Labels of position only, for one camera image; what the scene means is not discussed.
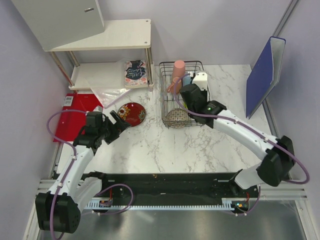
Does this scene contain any blue binder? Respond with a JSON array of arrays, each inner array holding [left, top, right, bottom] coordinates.
[[245, 36, 286, 119]]

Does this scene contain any book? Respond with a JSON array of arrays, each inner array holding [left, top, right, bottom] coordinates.
[[124, 60, 148, 89]]

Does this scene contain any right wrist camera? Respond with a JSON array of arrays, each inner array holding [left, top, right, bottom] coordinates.
[[188, 71, 208, 91]]

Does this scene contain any clear plastic bag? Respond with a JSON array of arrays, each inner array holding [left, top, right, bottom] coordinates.
[[91, 87, 131, 109]]

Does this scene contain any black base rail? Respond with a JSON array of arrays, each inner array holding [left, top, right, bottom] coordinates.
[[82, 171, 259, 205]]

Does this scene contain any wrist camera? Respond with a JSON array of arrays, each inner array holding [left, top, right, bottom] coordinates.
[[85, 105, 103, 127], [188, 71, 208, 91]]

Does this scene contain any red floral plate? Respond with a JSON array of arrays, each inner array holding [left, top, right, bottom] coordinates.
[[117, 102, 147, 127]]

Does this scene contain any pink mug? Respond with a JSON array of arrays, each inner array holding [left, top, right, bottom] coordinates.
[[166, 77, 182, 94]]

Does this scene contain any red folder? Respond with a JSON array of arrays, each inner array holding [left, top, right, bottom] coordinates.
[[55, 93, 103, 142]]

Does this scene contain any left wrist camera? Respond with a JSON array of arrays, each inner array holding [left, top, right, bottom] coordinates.
[[85, 105, 103, 127]]

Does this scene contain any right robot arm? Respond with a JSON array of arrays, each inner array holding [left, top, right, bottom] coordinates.
[[179, 84, 295, 197]]

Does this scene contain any black wire dish rack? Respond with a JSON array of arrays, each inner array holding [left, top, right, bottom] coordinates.
[[159, 61, 201, 128]]

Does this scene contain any patterned bowl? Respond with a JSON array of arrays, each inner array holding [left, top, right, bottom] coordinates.
[[165, 108, 189, 129]]

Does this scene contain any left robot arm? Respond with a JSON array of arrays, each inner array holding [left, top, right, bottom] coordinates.
[[35, 111, 131, 238]]

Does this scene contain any white cable duct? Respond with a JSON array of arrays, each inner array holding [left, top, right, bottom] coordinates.
[[84, 197, 257, 213]]

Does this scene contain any grey cabinet door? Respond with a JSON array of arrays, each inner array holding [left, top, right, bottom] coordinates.
[[12, 0, 105, 51]]

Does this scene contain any white two-tier shelf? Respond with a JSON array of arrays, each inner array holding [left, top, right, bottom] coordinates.
[[48, 19, 154, 91]]

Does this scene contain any blue cup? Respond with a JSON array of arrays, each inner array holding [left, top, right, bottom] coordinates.
[[182, 75, 193, 87]]

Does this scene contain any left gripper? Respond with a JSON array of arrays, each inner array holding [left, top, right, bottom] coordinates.
[[97, 110, 131, 145]]

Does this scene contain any tall pink cup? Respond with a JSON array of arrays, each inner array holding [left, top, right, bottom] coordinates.
[[171, 60, 186, 79]]

